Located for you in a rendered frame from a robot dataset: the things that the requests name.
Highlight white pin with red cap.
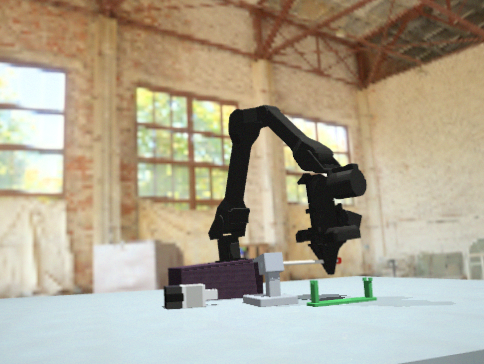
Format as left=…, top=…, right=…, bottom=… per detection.
left=283, top=258, right=341, bottom=266

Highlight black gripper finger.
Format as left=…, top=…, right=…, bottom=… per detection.
left=308, top=244, right=329, bottom=274
left=317, top=241, right=346, bottom=275

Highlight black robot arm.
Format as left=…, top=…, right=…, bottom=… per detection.
left=208, top=105, right=366, bottom=263

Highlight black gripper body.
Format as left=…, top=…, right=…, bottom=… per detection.
left=296, top=201, right=361, bottom=244

